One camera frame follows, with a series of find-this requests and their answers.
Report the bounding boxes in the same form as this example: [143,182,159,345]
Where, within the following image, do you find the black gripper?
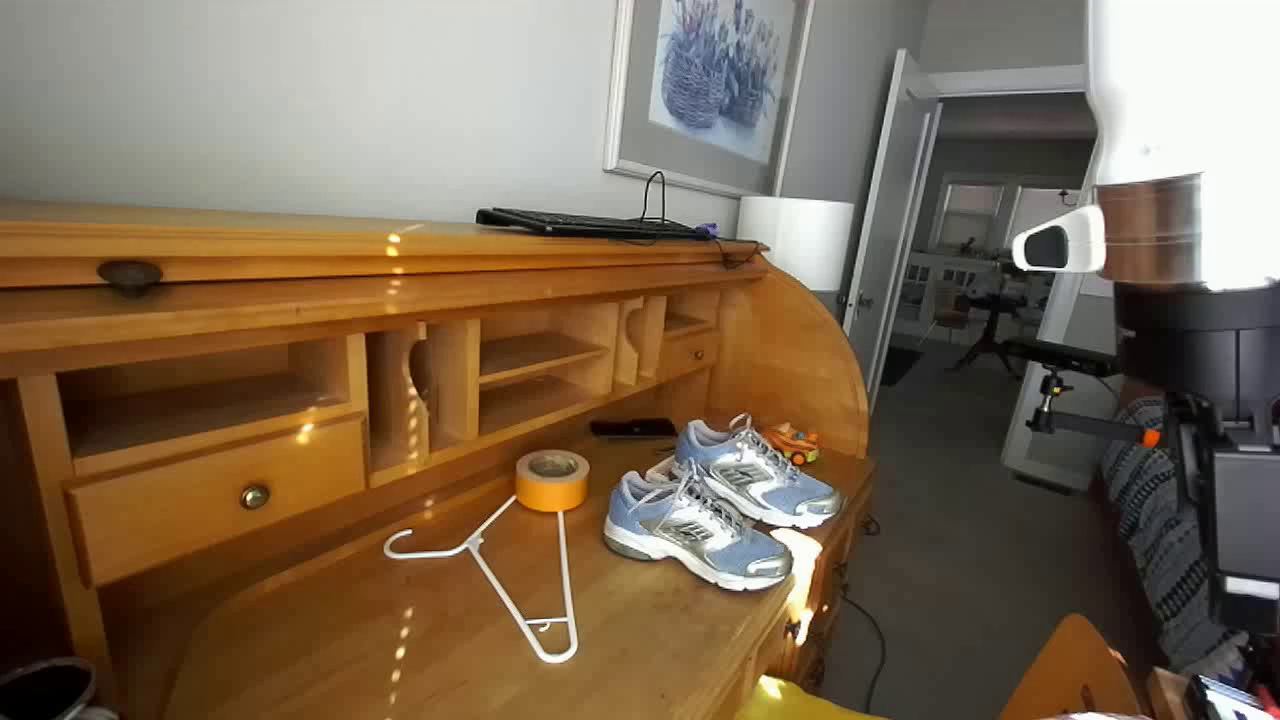
[1111,279,1280,605]

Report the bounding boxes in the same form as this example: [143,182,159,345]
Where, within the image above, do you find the orange tape roll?
[512,446,596,516]

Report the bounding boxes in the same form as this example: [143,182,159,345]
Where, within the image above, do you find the white wire coat hanger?
[380,492,585,670]

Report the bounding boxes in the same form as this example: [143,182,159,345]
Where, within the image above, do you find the black clamp arm orange joints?
[1021,369,1214,455]

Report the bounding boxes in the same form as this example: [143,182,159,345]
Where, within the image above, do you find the small wooden drawer brass knob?
[659,324,729,386]
[65,413,374,591]

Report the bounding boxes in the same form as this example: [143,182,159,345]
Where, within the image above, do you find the bed with striped blanket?
[1097,386,1280,677]

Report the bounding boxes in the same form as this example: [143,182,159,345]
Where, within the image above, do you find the wooden chair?
[997,614,1154,720]

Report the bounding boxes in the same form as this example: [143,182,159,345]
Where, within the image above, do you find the orange toy car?
[770,422,823,470]

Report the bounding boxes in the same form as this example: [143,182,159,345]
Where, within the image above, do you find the white door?
[839,47,944,406]

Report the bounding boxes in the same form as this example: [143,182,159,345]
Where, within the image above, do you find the yellow cushion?
[732,673,894,720]

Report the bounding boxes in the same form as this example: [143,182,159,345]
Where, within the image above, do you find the blue grey sneaker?
[650,413,849,534]
[600,470,795,596]

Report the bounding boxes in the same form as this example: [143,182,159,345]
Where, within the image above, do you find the black remote control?
[588,418,679,442]

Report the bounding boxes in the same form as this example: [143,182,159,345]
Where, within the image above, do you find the framed blue floral picture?
[600,0,820,201]

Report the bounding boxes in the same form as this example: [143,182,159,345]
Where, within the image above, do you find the black keyboard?
[472,204,732,248]

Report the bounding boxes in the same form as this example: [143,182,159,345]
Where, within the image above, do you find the wooden roll-top desk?
[0,198,884,720]

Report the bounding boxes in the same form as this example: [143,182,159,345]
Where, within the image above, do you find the dark round container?
[0,654,105,720]

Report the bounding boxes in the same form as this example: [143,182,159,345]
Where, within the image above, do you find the black stereo camera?
[1000,336,1127,386]

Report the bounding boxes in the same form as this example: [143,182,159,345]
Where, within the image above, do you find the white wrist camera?
[1010,201,1111,279]

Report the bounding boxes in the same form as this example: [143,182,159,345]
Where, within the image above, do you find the dark pedestal table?
[951,289,1035,381]

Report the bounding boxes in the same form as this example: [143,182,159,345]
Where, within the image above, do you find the black floor cable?
[838,586,894,711]

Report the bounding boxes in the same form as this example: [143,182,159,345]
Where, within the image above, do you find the black keyboard cable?
[636,169,674,230]

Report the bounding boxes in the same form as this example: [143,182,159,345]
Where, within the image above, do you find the dark metal desk handle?
[96,256,169,301]

